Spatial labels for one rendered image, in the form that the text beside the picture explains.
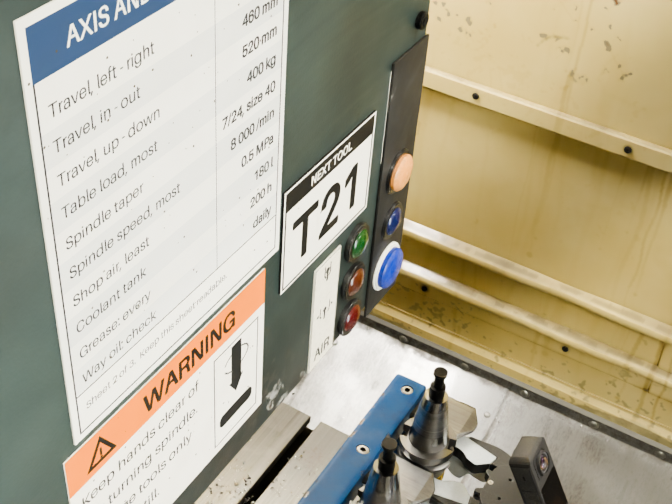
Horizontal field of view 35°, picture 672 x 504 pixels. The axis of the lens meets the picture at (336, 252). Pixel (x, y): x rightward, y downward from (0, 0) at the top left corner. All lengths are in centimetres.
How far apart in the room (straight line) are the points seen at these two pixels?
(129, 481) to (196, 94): 20
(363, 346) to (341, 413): 13
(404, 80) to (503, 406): 118
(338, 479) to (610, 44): 64
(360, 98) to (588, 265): 101
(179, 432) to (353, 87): 20
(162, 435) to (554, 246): 110
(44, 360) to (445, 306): 135
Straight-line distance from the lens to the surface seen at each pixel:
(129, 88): 40
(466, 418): 122
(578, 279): 159
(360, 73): 58
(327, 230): 61
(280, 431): 160
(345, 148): 59
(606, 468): 174
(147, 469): 54
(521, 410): 176
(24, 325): 40
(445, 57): 149
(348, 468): 114
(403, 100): 64
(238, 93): 47
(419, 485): 115
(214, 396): 57
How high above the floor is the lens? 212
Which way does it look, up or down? 40 degrees down
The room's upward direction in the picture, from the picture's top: 5 degrees clockwise
